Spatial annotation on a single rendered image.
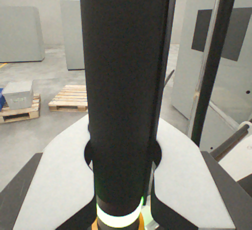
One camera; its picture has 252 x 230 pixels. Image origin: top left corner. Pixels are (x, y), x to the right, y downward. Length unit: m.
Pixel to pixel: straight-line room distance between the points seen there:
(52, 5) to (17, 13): 5.19
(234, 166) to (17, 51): 7.48
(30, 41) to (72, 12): 2.43
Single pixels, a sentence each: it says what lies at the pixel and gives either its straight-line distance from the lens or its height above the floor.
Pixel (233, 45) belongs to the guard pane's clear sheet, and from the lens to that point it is 1.27.
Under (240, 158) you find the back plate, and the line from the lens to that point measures 0.54.
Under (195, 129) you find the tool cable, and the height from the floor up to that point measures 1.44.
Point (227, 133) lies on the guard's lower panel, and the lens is 1.26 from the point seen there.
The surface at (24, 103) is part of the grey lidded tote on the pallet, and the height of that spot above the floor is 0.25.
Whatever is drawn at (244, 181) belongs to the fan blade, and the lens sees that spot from 0.30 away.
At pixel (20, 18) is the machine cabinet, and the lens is 7.43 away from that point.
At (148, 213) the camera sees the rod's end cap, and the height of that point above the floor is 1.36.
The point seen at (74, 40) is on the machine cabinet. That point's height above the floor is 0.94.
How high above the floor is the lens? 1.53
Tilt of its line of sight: 27 degrees down
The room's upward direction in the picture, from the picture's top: 2 degrees clockwise
